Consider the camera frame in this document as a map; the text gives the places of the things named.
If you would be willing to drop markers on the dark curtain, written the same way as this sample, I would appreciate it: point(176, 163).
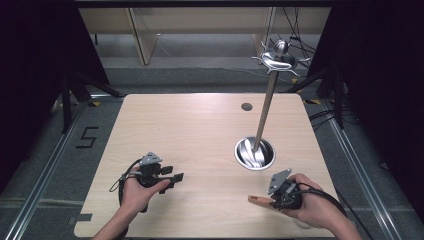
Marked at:
point(36, 76)
point(383, 83)

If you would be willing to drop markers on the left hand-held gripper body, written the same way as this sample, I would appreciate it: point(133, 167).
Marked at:
point(150, 173)

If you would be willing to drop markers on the aluminium floor rail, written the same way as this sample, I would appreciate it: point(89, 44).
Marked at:
point(360, 173)
point(40, 186)

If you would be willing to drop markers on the person's right hand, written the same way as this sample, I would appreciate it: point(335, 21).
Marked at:
point(316, 206)

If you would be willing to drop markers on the person's left hand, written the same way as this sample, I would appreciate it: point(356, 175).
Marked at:
point(135, 195)

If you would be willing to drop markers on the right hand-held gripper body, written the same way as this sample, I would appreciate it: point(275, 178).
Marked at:
point(286, 196)

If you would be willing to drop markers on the metal utensil hanging stand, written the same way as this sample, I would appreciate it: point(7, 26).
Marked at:
point(265, 110)

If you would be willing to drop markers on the black tripod stand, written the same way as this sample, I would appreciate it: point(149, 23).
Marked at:
point(338, 96)
point(68, 100)

